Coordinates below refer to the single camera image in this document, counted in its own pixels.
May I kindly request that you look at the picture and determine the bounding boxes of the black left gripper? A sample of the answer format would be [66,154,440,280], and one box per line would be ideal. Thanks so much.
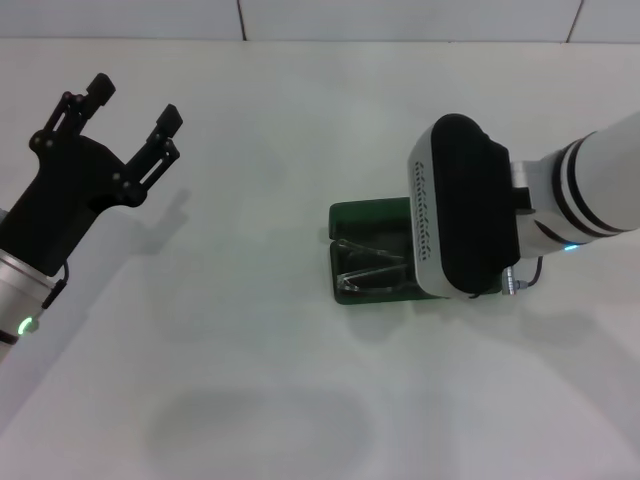
[0,73,184,279]

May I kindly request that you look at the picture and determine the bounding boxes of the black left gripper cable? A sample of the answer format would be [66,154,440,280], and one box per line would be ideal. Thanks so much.
[42,259,71,311]

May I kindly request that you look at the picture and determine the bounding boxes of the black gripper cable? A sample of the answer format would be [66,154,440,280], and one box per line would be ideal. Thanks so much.
[42,259,71,311]
[469,257,546,300]

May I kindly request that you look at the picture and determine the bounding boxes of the clear white glasses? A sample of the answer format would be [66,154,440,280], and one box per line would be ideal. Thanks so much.
[335,238,416,296]

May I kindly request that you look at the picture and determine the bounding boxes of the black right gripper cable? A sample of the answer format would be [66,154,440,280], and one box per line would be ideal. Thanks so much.
[469,257,546,300]

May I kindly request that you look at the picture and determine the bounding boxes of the green glasses case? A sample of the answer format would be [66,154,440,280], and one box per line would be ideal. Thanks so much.
[327,196,436,306]

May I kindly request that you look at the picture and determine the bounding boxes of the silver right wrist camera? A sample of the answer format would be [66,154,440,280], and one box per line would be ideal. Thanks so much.
[408,113,521,300]

